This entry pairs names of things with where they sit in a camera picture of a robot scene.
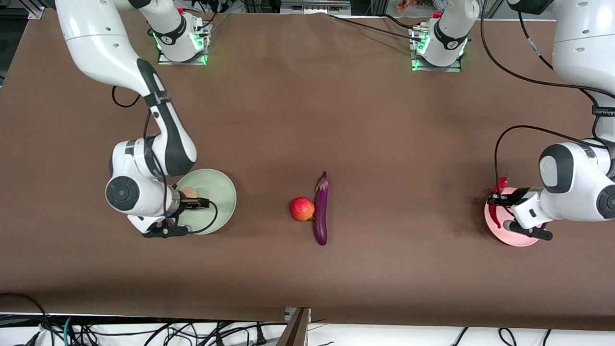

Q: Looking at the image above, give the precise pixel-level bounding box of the red pomegranate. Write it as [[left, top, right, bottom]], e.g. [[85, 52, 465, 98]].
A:
[[290, 197, 315, 222]]

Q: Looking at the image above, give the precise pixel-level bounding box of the orange red toy pile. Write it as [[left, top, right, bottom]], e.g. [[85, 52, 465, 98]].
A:
[[396, 0, 434, 13]]

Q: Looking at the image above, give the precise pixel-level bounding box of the long black cable on cloth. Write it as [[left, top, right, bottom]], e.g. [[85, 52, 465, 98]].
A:
[[327, 13, 423, 38]]

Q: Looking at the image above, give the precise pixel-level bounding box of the thick black looped floor cable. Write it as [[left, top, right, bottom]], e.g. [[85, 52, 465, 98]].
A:
[[0, 292, 51, 346]]

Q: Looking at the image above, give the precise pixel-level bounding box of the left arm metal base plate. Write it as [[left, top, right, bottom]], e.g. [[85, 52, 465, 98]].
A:
[[411, 26, 463, 73]]

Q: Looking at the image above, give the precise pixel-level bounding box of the purple eggplant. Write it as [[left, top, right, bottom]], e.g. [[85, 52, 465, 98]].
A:
[[313, 171, 330, 246]]

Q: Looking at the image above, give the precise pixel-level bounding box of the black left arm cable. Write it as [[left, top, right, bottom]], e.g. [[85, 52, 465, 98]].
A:
[[480, 0, 615, 194]]

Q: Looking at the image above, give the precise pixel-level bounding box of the pink round plate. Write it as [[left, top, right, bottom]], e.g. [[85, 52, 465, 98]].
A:
[[484, 187, 546, 247]]

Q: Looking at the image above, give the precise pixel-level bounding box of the silver metal box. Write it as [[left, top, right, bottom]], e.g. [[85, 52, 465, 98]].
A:
[[280, 0, 352, 15]]

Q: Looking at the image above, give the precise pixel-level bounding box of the aluminium frame corner piece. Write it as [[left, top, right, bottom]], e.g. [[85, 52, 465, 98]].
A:
[[26, 0, 49, 20]]

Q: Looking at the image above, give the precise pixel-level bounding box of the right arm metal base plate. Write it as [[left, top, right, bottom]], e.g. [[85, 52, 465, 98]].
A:
[[158, 47, 208, 66]]

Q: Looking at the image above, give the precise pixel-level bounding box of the grey metal post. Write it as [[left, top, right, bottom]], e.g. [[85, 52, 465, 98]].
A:
[[276, 307, 311, 346]]

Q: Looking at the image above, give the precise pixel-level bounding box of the short curved black cable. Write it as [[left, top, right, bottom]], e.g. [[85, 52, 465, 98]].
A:
[[380, 13, 416, 30]]

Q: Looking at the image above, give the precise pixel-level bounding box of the brown table cloth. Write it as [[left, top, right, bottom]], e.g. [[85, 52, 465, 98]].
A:
[[0, 7, 615, 332]]

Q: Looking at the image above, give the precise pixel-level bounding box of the pale green round plate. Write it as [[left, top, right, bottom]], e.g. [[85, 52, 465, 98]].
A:
[[172, 169, 237, 235]]

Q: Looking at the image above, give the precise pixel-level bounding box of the red chili pepper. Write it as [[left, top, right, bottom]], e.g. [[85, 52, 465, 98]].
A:
[[488, 176, 510, 229]]

